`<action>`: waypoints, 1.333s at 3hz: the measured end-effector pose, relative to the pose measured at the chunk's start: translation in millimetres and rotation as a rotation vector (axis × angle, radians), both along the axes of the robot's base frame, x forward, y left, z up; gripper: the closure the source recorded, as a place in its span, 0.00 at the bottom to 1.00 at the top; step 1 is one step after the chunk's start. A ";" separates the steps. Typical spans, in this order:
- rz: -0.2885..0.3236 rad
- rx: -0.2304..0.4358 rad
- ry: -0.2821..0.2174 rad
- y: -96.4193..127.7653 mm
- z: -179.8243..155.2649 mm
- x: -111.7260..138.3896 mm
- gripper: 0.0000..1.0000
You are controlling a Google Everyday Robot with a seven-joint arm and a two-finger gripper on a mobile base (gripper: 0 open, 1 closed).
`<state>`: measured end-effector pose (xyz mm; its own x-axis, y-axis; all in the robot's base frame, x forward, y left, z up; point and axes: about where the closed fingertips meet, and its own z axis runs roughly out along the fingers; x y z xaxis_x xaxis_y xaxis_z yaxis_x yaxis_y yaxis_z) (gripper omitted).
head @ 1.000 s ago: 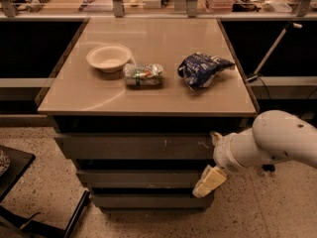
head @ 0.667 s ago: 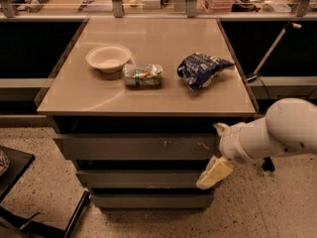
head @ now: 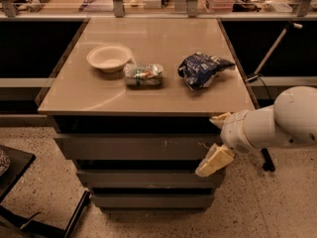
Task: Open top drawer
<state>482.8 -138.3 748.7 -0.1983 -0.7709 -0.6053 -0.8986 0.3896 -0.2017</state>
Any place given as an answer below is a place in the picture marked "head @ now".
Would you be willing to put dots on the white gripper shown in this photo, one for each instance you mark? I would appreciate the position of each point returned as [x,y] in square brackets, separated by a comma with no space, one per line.
[234,131]

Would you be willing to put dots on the grey top drawer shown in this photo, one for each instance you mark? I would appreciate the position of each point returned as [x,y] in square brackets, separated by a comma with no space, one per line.
[135,146]

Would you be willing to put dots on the grey drawer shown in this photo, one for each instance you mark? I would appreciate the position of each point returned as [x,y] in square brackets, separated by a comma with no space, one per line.
[174,201]
[135,146]
[148,179]

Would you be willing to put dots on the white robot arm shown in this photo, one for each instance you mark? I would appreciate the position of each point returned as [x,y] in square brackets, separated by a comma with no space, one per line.
[290,122]

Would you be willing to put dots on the grey drawer cabinet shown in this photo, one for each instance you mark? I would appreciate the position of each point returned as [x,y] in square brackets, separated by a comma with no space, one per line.
[84,100]

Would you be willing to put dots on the grey bottom drawer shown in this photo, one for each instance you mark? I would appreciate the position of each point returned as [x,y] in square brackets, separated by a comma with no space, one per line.
[174,201]

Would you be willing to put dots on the grey middle drawer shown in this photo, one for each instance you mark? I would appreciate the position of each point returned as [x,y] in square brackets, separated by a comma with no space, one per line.
[148,179]

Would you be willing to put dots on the black stand leg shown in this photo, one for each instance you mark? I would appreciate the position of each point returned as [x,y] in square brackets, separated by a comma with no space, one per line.
[268,165]

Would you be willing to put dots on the blue chip bag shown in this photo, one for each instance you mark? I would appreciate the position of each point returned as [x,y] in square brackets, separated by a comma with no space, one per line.
[199,69]

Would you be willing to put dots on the green white snack packet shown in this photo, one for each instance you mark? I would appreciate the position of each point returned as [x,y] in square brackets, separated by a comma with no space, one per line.
[143,74]

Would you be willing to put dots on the white paper bowl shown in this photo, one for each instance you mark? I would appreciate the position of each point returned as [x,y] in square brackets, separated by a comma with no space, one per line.
[110,57]

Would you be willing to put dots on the dark clutter pile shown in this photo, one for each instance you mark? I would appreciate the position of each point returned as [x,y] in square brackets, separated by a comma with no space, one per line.
[247,5]

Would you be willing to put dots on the black side table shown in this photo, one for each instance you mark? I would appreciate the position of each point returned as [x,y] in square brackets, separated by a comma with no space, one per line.
[16,197]

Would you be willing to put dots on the patterned plate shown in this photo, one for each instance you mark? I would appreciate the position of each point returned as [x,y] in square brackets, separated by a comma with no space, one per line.
[4,162]

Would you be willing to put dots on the black coiled spring tool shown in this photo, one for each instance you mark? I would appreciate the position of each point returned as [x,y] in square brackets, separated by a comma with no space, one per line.
[36,5]

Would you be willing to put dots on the white rod with cable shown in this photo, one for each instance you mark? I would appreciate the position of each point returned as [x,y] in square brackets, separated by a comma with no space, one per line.
[290,25]

